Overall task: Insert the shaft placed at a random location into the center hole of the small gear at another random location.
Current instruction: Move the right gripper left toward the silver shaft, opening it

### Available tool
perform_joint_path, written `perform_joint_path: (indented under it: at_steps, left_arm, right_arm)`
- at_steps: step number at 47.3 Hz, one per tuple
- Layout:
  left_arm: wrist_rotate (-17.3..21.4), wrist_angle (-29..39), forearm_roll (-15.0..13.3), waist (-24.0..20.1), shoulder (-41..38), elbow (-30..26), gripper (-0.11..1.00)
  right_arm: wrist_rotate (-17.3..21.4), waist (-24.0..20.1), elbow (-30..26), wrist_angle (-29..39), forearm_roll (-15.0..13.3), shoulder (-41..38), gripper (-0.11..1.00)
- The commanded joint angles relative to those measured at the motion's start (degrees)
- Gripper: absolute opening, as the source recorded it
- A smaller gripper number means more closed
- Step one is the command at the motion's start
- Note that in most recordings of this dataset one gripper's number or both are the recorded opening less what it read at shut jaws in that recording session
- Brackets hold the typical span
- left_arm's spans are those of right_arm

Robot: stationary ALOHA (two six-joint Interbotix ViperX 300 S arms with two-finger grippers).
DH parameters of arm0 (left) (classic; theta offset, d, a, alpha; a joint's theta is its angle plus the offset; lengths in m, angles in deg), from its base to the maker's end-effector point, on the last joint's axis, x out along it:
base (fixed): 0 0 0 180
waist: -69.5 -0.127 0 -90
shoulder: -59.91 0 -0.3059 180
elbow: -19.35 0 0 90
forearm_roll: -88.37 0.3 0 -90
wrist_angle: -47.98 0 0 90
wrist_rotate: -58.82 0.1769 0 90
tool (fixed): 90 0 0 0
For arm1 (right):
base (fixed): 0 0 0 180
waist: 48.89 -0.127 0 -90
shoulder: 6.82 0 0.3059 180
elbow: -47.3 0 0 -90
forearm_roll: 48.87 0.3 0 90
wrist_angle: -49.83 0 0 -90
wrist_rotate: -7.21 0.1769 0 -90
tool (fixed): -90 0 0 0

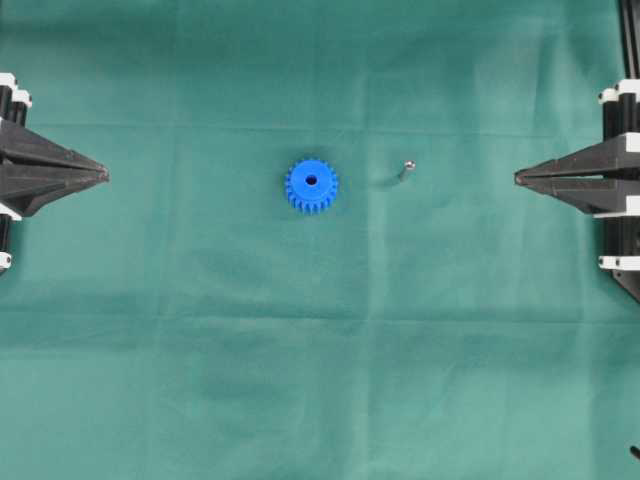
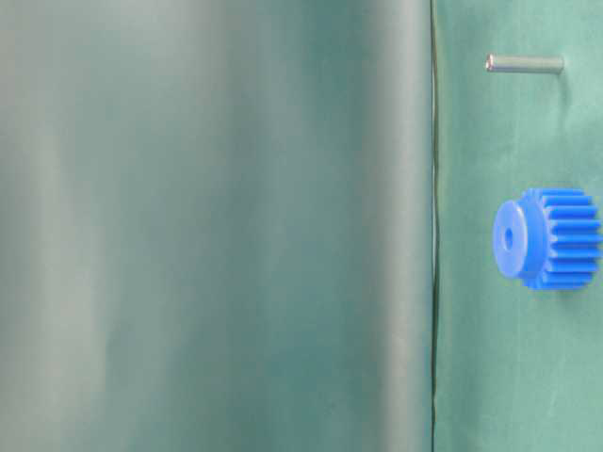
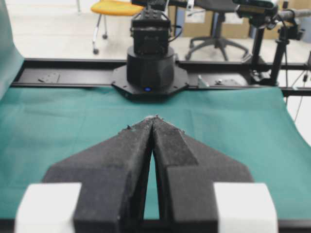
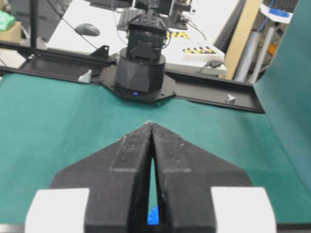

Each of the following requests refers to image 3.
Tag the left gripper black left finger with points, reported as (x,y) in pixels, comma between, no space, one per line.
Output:
(99,190)

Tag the black swivel office chair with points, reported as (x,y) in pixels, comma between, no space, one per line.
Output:
(221,7)

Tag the yellow office chair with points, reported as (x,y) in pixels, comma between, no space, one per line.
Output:
(111,8)

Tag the green table cloth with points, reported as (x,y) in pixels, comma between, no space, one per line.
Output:
(40,126)

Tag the black aluminium frame rail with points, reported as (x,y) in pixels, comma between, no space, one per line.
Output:
(202,75)

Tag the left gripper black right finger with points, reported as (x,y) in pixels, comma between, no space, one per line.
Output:
(206,191)

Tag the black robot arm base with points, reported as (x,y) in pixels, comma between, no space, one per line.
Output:
(150,58)

